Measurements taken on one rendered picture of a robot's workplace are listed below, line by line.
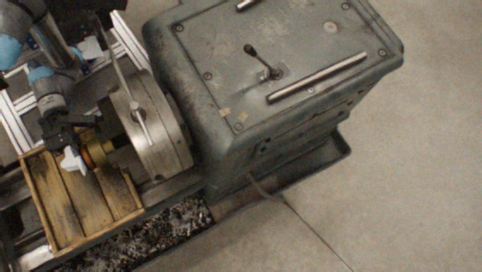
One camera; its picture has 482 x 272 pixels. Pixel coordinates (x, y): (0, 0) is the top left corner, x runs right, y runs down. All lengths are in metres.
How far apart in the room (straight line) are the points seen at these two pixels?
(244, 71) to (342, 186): 1.41
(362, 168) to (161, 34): 1.59
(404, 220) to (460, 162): 0.48
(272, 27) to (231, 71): 0.17
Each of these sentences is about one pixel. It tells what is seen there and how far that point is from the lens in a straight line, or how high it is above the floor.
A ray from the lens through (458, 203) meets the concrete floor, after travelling 2.55.
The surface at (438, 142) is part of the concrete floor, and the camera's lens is 2.60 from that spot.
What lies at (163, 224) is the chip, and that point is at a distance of 1.57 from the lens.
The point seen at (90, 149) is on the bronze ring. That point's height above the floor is 1.12.
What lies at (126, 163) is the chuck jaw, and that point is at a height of 1.11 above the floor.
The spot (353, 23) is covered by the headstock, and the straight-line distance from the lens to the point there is 1.14.
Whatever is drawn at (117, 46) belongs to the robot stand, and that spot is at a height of 0.23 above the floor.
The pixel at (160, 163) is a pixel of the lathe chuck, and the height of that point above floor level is 1.16.
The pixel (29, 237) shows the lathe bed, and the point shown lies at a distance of 1.40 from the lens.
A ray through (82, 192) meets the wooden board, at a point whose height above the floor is 0.89.
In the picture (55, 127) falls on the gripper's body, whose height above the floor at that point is 1.10.
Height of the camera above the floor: 2.15
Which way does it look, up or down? 68 degrees down
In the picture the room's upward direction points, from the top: 4 degrees counter-clockwise
